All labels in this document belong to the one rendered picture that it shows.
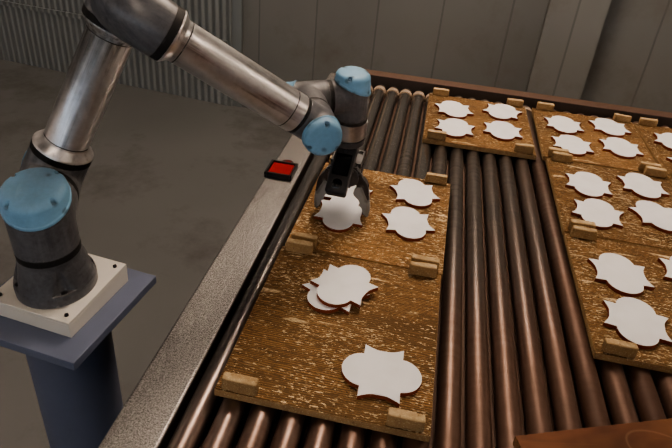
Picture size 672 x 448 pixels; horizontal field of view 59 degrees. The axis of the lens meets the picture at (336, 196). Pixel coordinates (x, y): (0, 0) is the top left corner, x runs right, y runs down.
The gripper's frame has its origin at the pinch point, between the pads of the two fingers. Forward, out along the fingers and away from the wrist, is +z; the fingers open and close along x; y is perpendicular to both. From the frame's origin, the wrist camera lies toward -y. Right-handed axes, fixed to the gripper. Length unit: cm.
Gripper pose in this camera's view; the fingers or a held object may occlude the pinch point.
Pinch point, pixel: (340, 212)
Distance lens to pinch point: 140.6
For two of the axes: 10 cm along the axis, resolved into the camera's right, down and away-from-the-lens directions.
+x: -9.7, -1.8, 1.4
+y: 2.2, -5.7, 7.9
